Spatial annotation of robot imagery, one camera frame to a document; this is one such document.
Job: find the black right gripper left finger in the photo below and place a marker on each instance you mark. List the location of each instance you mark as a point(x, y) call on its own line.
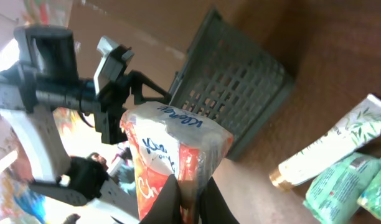
point(166, 208)

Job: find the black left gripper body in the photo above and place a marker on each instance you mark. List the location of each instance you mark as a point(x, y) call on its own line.
point(120, 86)

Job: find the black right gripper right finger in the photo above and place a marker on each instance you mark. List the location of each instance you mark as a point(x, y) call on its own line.
point(212, 206)

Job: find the orange tissue pack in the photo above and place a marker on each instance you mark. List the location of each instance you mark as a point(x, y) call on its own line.
point(165, 140)

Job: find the teal wet wipes pack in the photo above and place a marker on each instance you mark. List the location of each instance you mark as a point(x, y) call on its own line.
point(332, 195)

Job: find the green tissue pack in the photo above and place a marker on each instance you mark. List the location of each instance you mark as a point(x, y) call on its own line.
point(370, 199)

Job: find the white tube gold cap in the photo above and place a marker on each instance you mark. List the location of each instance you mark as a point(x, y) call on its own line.
point(358, 127)

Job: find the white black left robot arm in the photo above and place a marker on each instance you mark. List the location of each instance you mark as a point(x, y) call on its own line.
point(46, 78)

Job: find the grey plastic mesh basket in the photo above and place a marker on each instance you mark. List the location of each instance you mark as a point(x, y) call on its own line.
point(230, 79)

